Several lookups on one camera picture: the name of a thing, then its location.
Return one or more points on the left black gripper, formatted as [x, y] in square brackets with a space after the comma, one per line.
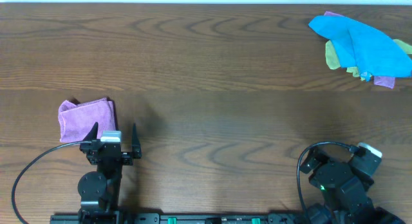
[111, 152]

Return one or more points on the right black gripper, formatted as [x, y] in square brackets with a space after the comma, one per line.
[312, 160]

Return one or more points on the purple cloth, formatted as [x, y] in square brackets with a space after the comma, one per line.
[333, 62]
[76, 120]

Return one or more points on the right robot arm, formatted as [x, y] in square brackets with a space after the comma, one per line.
[344, 185]

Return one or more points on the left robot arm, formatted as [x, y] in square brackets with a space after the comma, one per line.
[99, 190]

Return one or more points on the green cloth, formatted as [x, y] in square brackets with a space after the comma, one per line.
[403, 45]

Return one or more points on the blue cloth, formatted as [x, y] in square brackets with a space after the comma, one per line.
[362, 46]

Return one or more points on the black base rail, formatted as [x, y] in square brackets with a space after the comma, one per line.
[154, 218]

